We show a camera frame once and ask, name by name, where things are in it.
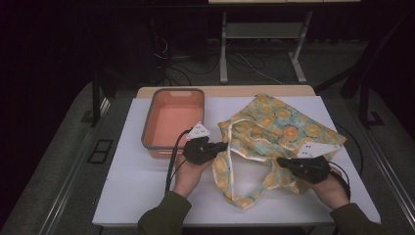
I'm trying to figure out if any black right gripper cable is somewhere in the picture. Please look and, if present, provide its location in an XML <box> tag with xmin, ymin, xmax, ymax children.
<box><xmin>327</xmin><ymin>122</ymin><xmax>365</xmax><ymax>201</ymax></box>

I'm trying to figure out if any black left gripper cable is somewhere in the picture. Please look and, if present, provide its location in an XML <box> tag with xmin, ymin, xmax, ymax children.
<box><xmin>164</xmin><ymin>129</ymin><xmax>192</xmax><ymax>194</ymax></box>

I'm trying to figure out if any tangle of floor cables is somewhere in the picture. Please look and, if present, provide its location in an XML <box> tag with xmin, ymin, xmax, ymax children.
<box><xmin>153</xmin><ymin>35</ymin><xmax>288</xmax><ymax>86</ymax></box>

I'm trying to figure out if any wooden table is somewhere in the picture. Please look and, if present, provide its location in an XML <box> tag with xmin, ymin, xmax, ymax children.
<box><xmin>135</xmin><ymin>84</ymin><xmax>317</xmax><ymax>99</ymax></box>

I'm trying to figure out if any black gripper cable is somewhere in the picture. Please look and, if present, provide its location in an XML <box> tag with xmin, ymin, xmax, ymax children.
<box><xmin>164</xmin><ymin>129</ymin><xmax>192</xmax><ymax>194</ymax></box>
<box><xmin>327</xmin><ymin>122</ymin><xmax>365</xmax><ymax>201</ymax></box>

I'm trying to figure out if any orange bin with grey rim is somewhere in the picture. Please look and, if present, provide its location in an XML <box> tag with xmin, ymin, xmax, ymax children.
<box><xmin>140</xmin><ymin>87</ymin><xmax>206</xmax><ymax>160</ymax></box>

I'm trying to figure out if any orange-print green cloth bag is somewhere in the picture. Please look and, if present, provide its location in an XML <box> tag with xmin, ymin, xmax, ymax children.
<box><xmin>211</xmin><ymin>93</ymin><xmax>347</xmax><ymax>211</ymax></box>

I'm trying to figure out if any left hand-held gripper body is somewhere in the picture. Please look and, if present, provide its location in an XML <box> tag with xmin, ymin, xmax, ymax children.
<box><xmin>182</xmin><ymin>120</ymin><xmax>220</xmax><ymax>166</ymax></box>

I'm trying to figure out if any person's left hand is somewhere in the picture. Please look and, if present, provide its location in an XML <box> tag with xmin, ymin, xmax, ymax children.
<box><xmin>172</xmin><ymin>153</ymin><xmax>213</xmax><ymax>199</ymax></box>

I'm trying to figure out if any grey metal stand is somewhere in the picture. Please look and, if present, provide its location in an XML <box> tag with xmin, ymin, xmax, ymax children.
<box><xmin>218</xmin><ymin>11</ymin><xmax>313</xmax><ymax>85</ymax></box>

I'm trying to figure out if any black metal stand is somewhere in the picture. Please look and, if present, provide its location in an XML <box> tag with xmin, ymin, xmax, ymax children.
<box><xmin>313</xmin><ymin>14</ymin><xmax>415</xmax><ymax>130</ymax></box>
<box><xmin>90</xmin><ymin>70</ymin><xmax>114</xmax><ymax>128</ymax></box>

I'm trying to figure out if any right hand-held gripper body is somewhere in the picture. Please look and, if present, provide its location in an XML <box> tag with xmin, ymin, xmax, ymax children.
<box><xmin>286</xmin><ymin>140</ymin><xmax>341</xmax><ymax>185</ymax></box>

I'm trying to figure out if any person's right hand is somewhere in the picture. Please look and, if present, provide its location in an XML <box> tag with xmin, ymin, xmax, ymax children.
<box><xmin>307</xmin><ymin>165</ymin><xmax>351</xmax><ymax>211</ymax></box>

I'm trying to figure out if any white board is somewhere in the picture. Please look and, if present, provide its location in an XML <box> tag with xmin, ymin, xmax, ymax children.
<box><xmin>91</xmin><ymin>96</ymin><xmax>382</xmax><ymax>228</ymax></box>

